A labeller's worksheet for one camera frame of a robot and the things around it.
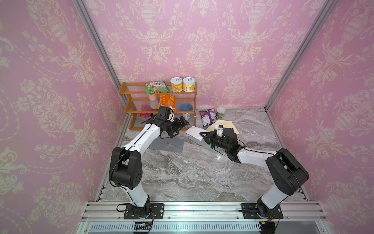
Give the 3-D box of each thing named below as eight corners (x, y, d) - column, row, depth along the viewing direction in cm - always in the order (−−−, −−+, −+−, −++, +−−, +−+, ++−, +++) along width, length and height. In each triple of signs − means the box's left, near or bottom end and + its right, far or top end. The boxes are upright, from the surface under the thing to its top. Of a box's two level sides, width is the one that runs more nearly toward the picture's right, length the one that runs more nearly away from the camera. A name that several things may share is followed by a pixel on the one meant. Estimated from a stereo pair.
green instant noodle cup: (217, 119, 116) (218, 114, 111) (215, 111, 122) (216, 106, 117) (225, 119, 116) (226, 114, 111) (223, 111, 122) (225, 106, 117)
